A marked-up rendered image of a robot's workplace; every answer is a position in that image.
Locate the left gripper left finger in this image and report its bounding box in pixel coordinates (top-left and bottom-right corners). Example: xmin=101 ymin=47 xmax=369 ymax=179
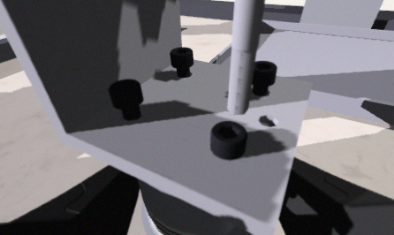
xmin=0 ymin=165 xmax=140 ymax=235

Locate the blue electric screwdriver barrel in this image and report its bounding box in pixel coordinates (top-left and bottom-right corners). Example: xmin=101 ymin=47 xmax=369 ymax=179
xmin=227 ymin=0 xmax=265 ymax=115

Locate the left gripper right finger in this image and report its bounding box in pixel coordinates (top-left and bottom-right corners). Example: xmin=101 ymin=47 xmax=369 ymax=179
xmin=278 ymin=157 xmax=394 ymax=235

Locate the black socket-head screw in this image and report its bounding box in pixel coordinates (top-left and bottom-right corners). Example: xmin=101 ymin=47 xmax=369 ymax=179
xmin=252 ymin=61 xmax=277 ymax=97
xmin=210 ymin=121 xmax=247 ymax=160
xmin=170 ymin=47 xmax=193 ymax=78
xmin=109 ymin=80 xmax=144 ymax=121

